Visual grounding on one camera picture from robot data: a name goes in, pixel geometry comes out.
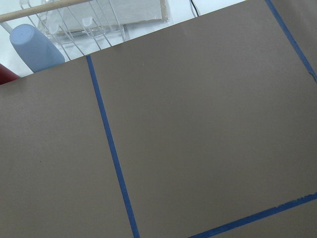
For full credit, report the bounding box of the grey cardboard sheet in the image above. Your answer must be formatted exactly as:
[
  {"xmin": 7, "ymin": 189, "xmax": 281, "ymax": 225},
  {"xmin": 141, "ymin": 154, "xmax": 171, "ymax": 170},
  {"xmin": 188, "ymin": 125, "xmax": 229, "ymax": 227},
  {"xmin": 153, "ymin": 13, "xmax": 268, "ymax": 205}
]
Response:
[{"xmin": 110, "ymin": 0, "xmax": 168, "ymax": 24}]

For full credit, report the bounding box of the clear acrylic rack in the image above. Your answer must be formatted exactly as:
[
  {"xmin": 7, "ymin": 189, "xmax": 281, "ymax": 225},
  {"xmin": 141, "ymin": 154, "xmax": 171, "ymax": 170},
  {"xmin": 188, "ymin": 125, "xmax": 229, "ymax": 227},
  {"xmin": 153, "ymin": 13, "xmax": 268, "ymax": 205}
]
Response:
[{"xmin": 27, "ymin": 0, "xmax": 126, "ymax": 61}]

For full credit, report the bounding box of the light blue plastic cup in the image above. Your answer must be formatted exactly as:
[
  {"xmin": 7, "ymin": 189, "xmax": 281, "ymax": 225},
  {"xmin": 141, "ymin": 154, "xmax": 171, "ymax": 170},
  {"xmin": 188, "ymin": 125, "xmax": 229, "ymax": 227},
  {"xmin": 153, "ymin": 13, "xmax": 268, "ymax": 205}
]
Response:
[{"xmin": 9, "ymin": 24, "xmax": 65, "ymax": 72}]

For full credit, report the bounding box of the red cylinder tube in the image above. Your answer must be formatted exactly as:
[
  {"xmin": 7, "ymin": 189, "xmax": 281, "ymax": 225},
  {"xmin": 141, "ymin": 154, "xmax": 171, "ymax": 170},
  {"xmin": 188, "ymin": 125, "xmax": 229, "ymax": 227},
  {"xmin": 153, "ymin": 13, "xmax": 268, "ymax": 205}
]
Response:
[{"xmin": 0, "ymin": 64, "xmax": 20, "ymax": 85}]

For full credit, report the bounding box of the wooden dowel stick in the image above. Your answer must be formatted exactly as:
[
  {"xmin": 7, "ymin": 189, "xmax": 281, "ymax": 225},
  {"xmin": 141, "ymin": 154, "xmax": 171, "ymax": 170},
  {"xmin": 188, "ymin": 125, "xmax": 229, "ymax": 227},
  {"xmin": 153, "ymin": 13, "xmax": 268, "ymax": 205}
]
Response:
[{"xmin": 0, "ymin": 0, "xmax": 90, "ymax": 22}]

